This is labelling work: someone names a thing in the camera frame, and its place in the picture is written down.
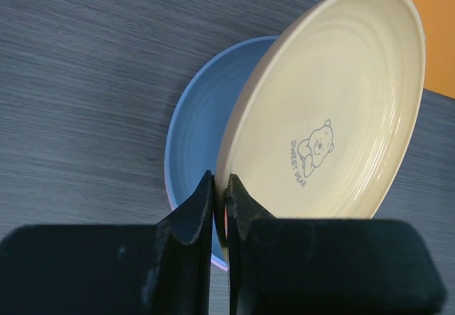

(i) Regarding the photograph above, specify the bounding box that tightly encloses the yellow plate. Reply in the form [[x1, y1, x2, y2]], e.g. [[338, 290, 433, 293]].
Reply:
[[215, 0, 426, 251]]

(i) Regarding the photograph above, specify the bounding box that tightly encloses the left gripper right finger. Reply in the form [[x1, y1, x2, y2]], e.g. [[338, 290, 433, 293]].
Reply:
[[225, 175, 446, 314]]

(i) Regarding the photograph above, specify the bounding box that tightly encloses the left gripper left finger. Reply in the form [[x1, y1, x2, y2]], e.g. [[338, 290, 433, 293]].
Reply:
[[1, 172, 214, 314]]

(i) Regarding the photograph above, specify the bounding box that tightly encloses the orange folder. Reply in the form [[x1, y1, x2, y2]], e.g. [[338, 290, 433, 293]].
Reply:
[[413, 0, 454, 98]]

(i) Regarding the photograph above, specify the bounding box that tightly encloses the pink plate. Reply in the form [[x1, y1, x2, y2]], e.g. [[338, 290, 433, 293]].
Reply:
[[166, 186, 229, 272]]

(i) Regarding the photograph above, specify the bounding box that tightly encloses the blue plate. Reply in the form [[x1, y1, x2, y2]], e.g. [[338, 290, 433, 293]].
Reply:
[[164, 35, 282, 266]]

